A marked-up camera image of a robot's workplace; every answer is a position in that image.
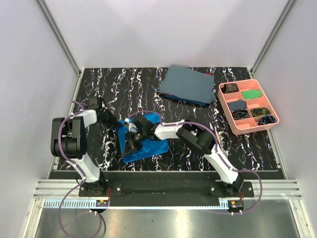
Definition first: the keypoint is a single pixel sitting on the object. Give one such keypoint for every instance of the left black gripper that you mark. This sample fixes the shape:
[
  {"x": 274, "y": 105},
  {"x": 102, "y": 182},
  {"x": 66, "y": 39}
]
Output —
[{"x": 114, "y": 121}]

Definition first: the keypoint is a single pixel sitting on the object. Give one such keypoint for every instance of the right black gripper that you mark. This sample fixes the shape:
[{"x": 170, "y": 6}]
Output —
[{"x": 130, "y": 144}]

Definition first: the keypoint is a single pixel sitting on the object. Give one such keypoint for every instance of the blue cloth napkin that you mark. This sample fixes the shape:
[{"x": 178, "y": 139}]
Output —
[{"x": 149, "y": 147}]

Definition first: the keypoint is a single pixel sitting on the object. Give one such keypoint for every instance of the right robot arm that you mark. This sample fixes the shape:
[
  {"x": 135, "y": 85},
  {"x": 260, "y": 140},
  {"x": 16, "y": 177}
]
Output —
[{"x": 197, "y": 137}]

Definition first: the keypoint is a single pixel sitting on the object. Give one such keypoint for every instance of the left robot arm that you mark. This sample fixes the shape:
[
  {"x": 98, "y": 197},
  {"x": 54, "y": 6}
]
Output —
[{"x": 69, "y": 142}]

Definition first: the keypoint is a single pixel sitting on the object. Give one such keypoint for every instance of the red folded napkin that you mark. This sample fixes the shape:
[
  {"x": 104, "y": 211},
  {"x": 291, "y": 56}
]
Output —
[{"x": 173, "y": 97}]

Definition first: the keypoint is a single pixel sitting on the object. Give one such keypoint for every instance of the grey folded napkin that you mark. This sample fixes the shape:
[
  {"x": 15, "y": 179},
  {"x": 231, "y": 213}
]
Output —
[{"x": 189, "y": 84}]

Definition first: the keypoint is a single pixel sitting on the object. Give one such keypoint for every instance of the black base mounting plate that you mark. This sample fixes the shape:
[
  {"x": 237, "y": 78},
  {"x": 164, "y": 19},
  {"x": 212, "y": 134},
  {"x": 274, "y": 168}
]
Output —
[{"x": 202, "y": 190}]

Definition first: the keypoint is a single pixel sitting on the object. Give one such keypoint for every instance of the grey item in tray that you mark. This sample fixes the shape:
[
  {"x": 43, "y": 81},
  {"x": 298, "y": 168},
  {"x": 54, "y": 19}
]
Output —
[{"x": 237, "y": 105}]

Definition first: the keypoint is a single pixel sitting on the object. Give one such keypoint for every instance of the dark patterned item in tray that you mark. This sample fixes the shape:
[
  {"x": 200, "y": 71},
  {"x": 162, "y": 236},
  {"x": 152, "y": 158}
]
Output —
[{"x": 230, "y": 88}]

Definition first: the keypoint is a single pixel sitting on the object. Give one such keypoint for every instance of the dark multicolour item in tray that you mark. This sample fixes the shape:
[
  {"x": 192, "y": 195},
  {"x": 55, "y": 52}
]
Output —
[{"x": 240, "y": 114}]

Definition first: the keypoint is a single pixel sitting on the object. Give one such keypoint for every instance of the pink divided tray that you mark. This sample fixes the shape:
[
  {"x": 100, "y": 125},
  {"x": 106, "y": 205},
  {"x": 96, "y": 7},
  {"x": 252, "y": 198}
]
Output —
[{"x": 250, "y": 124}]

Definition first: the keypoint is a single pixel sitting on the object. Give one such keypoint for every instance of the yellow green item in tray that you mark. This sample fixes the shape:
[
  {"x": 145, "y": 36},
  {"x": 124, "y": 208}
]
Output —
[{"x": 260, "y": 112}]

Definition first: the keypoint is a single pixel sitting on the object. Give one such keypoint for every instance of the blue patterned item in tray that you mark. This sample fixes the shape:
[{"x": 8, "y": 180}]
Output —
[{"x": 269, "y": 119}]

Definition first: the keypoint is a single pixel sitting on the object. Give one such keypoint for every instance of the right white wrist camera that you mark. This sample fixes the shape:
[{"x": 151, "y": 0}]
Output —
[{"x": 130, "y": 125}]

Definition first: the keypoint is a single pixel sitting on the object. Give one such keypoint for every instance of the aluminium frame rail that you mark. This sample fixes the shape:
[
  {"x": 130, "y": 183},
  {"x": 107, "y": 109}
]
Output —
[{"x": 58, "y": 35}]

